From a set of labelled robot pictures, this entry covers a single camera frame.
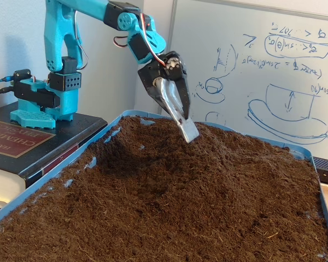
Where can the blue plastic tray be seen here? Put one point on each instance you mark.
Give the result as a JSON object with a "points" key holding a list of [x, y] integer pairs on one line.
{"points": [[303, 152]]}

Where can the whiteboard with blue drawings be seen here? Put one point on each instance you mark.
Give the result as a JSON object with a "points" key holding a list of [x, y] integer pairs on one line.
{"points": [[262, 82]]}

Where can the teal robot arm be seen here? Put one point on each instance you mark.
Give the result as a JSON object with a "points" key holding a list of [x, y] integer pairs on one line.
{"points": [[57, 32]]}

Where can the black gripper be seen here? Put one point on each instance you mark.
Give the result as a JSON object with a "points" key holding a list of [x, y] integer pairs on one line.
{"points": [[150, 73]]}

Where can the brown soil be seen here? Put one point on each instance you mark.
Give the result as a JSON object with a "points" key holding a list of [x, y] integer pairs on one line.
{"points": [[180, 204]]}

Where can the black chemistry physics handbook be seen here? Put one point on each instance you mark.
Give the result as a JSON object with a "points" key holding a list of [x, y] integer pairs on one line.
{"points": [[16, 142]]}

